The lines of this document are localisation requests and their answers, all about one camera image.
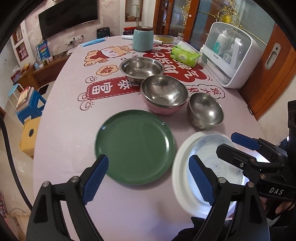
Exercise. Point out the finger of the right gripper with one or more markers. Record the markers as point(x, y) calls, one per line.
point(235, 157)
point(263, 147)

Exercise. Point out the person's right hand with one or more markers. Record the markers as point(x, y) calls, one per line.
point(284, 206)

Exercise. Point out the teal ceramic jar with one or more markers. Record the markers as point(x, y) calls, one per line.
point(146, 32)

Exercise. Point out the white foam plate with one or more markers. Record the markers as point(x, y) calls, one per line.
point(177, 176)

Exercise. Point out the wide shallow steel bowl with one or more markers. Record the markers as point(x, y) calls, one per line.
point(137, 69)

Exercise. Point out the black air fryer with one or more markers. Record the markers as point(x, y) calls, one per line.
point(103, 32)

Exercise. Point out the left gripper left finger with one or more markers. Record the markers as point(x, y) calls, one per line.
point(47, 221)

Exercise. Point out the red lidded black bin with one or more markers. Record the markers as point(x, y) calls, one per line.
point(128, 30)

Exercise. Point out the green round plate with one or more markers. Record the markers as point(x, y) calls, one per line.
point(140, 147)

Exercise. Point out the white cosmetics storage box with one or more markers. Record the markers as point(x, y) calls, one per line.
point(230, 55)

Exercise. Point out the stack of books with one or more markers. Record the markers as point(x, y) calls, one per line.
point(24, 99)

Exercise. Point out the yellow plastic stool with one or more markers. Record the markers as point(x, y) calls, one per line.
point(29, 135)

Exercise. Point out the wooden tv cabinet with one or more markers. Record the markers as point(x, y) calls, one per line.
point(37, 78)

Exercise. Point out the light blue stool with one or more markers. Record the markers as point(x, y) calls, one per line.
point(14, 94)

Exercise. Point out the green tissue pack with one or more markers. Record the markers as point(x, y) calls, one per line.
point(185, 53)

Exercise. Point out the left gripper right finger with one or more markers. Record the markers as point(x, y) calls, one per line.
point(236, 210)

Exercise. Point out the pink-bottomed steel bowl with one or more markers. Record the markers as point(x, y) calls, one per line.
point(163, 94)

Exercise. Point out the blue plastic stool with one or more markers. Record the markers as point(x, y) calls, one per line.
point(33, 109)

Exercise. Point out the white patterned ceramic bowl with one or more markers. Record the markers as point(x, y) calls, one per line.
point(205, 148)

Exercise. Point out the small glass jar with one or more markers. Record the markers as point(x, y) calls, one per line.
point(180, 37)

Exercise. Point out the blue poster box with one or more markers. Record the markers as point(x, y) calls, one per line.
point(43, 53)

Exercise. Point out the pink printed tablecloth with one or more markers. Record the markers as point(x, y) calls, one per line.
point(93, 110)

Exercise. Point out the small deep steel bowl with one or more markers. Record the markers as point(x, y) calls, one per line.
point(204, 112)

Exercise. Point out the yellow-filled clear tray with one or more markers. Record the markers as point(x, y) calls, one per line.
point(165, 40)

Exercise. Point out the black wall television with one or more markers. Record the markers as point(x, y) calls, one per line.
point(66, 14)

